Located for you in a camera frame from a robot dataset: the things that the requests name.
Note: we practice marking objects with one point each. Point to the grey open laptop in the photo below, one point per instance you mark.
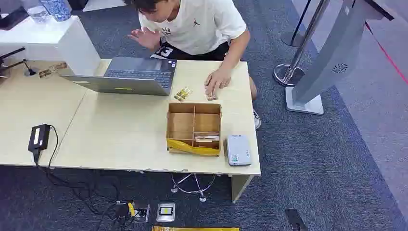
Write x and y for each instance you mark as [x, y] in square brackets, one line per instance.
[134, 76]

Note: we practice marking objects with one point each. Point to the pale desk with adapter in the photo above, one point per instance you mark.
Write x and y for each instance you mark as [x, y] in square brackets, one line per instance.
[32, 105]

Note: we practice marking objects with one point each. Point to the chrome stool base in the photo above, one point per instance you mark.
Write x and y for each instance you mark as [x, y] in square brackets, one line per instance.
[192, 191]

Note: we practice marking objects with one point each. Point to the black stanchion post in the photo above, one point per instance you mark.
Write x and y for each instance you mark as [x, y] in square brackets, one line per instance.
[294, 37]

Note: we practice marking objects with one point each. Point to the grey kiosk stand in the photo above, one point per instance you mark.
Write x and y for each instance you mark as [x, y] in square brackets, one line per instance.
[331, 60]

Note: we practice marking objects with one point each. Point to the black desk stand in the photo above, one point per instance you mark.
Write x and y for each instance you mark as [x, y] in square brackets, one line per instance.
[9, 66]

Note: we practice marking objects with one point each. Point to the person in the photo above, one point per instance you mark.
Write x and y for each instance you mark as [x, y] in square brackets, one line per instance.
[197, 32]

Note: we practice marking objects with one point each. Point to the wooden divided card box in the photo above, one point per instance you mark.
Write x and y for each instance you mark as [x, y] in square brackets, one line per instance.
[183, 122]

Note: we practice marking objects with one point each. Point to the blue patterned vase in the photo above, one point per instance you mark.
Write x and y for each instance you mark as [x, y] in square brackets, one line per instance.
[57, 9]

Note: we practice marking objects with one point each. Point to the row of printed cards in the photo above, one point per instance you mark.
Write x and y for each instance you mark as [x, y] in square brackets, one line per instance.
[52, 70]

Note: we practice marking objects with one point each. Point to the person's left hand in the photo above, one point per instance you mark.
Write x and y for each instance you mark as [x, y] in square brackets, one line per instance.
[218, 79]

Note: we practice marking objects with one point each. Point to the gold printed card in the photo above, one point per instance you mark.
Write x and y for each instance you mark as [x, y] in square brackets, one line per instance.
[183, 94]

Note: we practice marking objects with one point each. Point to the silver floor socket plate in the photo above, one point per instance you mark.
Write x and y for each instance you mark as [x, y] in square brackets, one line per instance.
[165, 212]

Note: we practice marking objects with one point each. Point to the stack of cards in box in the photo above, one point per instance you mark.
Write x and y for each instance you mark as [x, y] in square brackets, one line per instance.
[207, 138]

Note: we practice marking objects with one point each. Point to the person's right hand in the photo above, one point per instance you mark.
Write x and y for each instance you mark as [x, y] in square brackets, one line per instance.
[147, 38]

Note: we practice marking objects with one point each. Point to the black robot foot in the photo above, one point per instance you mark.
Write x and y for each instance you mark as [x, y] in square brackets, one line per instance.
[295, 220]

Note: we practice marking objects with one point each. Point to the pale desk with box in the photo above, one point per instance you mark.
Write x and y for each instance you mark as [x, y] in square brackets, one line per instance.
[127, 134]

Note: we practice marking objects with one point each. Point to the yellow tape strip on box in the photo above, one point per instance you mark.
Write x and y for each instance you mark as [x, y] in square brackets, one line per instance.
[185, 148]

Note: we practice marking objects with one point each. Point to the black device on cabinet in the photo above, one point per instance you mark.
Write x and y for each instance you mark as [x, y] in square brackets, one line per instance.
[12, 18]

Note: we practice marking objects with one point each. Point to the chrome stanchion post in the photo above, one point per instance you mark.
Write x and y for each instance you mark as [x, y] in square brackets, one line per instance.
[298, 54]

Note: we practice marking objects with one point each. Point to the black power adapter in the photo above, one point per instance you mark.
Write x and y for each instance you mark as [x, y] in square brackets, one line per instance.
[39, 138]

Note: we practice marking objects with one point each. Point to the brown printed card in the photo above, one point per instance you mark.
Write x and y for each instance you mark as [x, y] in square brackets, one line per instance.
[211, 97]

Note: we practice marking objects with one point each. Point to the clear glass vase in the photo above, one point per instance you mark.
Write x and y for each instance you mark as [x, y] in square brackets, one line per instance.
[38, 14]

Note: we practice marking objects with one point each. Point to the white cabinet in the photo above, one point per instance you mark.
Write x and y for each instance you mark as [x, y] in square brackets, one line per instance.
[47, 41]

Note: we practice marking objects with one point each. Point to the open floor socket with plugs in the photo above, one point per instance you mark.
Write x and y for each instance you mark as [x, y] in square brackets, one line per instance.
[137, 212]

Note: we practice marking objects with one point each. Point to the red floor tape line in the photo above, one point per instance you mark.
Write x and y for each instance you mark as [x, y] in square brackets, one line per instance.
[387, 57]

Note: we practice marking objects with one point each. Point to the grey flat card reader device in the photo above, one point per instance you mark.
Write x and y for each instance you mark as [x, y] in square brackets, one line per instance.
[238, 150]

